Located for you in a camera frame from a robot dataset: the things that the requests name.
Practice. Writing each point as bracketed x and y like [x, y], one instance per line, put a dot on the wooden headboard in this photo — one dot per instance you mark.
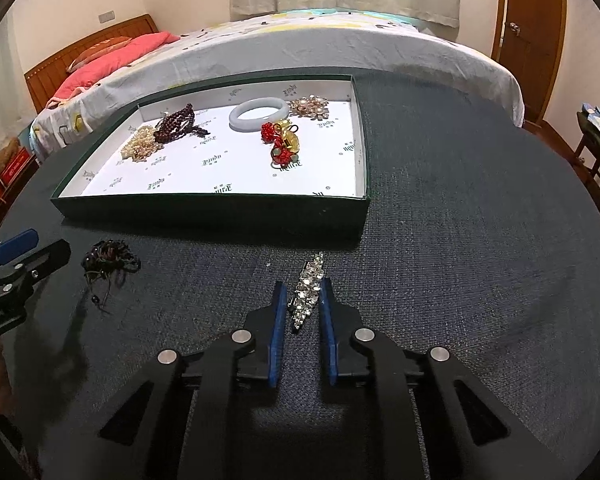
[42, 85]

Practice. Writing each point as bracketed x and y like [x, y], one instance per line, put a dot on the metal door knob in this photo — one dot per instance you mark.
[515, 28]

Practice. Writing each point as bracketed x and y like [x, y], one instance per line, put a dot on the white jade bangle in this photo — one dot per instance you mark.
[240, 122]

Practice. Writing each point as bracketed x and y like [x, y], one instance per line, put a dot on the wooden door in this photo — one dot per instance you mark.
[535, 70]

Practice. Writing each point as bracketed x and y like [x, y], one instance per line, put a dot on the pink pillow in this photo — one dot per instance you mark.
[110, 63]

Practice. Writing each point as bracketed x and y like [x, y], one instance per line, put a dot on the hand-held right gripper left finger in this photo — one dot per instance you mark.
[277, 340]

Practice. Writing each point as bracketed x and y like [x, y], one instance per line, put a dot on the pearl flower brooch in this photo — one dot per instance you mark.
[309, 107]

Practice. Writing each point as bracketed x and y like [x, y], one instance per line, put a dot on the bed with pale sheet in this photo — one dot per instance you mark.
[330, 45]

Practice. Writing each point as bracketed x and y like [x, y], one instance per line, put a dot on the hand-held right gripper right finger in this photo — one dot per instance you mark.
[327, 340]

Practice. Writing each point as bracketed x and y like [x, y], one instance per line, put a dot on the red knot charm with gold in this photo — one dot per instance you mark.
[267, 131]

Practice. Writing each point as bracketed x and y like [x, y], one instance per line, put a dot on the brown patterned pillow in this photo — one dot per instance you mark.
[97, 52]

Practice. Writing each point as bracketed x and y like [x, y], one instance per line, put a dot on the rhinestone hair clip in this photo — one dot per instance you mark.
[307, 280]

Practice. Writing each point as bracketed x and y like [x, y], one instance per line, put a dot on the red boxes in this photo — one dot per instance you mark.
[15, 170]

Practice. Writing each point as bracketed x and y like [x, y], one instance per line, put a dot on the green shallow box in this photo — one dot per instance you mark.
[205, 215]

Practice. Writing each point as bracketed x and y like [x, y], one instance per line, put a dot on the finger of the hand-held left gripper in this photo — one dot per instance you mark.
[40, 260]
[15, 245]

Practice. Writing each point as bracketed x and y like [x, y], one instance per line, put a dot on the wall socket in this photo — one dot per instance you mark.
[107, 16]

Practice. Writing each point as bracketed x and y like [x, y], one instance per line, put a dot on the wooden chair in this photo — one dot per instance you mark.
[592, 170]

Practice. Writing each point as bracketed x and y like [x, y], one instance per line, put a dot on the brown plush toy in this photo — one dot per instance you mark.
[6, 152]

